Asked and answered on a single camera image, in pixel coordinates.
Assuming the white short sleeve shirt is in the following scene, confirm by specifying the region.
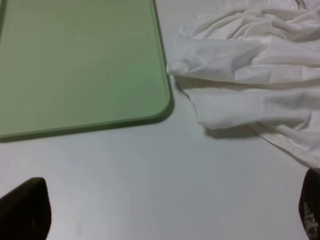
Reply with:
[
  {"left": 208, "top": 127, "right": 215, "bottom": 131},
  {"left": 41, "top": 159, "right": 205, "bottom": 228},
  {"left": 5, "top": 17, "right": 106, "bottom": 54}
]
[{"left": 166, "top": 0, "right": 320, "bottom": 168}]

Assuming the green plastic tray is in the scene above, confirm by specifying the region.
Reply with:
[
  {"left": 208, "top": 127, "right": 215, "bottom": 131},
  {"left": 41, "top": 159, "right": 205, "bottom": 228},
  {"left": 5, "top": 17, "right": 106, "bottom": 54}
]
[{"left": 0, "top": 0, "right": 173, "bottom": 142}]

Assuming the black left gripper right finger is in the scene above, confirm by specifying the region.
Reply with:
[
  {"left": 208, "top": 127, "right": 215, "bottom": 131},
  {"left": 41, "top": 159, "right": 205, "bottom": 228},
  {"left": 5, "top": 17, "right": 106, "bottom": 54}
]
[{"left": 298, "top": 168, "right": 320, "bottom": 240}]

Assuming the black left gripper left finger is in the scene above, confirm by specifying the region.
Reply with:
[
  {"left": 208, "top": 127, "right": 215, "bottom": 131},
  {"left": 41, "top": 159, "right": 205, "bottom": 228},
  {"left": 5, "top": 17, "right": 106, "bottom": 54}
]
[{"left": 0, "top": 177, "right": 51, "bottom": 240}]

